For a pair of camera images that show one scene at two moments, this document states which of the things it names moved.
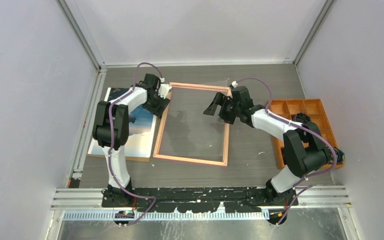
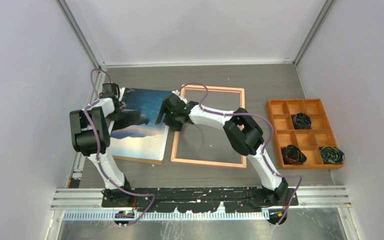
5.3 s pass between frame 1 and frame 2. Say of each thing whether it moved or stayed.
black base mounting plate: stayed
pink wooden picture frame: moved
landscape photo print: moved
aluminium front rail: stayed
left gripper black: moved
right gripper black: moved
